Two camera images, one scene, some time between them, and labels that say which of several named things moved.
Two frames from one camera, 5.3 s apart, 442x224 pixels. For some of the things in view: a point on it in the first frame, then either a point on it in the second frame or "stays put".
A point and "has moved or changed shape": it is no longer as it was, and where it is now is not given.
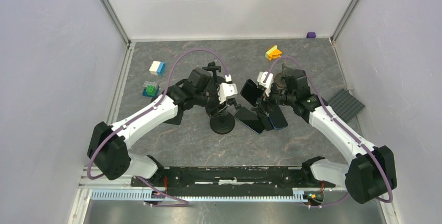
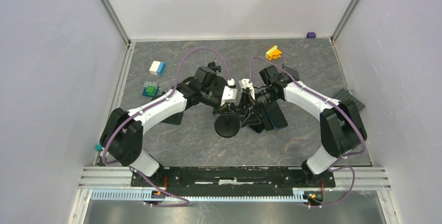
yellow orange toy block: (273, 53) stays put
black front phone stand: (223, 122) has moved or changed shape
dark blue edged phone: (277, 116) stays put
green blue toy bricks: (150, 88) stays put
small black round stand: (252, 92) has moved or changed shape
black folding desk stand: (176, 120) stays put
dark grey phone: (267, 123) stays put
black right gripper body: (283, 97) to (261, 99)
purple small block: (311, 35) stays put
